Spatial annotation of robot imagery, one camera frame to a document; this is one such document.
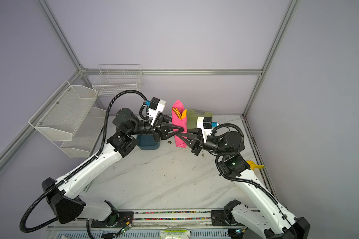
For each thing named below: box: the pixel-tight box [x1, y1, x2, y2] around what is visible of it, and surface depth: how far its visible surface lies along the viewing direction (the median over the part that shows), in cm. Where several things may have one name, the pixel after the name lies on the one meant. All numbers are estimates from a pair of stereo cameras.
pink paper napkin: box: [171, 99, 188, 148], surface depth 51 cm
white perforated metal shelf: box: [28, 80, 107, 158], surface depth 77 cm
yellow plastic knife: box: [181, 108, 187, 120], surface depth 47 cm
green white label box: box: [159, 230, 191, 239], surface depth 67 cm
